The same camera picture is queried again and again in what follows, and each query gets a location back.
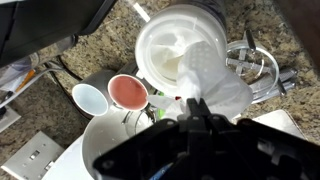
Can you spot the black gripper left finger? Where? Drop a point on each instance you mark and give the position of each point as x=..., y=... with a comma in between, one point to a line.
x=150, y=150

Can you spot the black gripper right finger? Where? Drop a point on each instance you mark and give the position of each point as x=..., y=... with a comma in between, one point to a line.
x=253, y=150

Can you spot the white Lysol wipe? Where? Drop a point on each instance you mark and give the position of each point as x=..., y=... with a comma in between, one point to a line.
x=213, y=80

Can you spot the Lysol wipes container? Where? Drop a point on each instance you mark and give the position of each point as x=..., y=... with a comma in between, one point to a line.
x=156, y=33

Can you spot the glass dish with metal clamp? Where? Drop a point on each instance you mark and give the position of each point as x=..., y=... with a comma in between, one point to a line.
x=146, y=115

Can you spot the bright green plastic item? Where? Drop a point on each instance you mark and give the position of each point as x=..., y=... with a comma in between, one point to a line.
x=161, y=105

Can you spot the white ceramic bowl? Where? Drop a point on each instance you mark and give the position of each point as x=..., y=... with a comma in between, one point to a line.
x=106, y=133

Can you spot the mug with red interior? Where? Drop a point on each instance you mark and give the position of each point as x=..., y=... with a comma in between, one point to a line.
x=128, y=91

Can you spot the metal scissor tongs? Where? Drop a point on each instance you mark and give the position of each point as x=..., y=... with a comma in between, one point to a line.
x=283, y=83

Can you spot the mug with white interior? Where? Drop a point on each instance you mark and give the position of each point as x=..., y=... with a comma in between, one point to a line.
x=90, y=98

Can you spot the large clear glass bowl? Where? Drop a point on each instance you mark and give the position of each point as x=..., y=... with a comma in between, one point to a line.
x=271, y=66

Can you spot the grey and black coffee machine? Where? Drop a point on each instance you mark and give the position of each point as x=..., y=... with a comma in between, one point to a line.
x=40, y=23

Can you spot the white wall plate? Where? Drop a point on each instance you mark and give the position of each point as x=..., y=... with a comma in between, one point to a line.
x=30, y=156

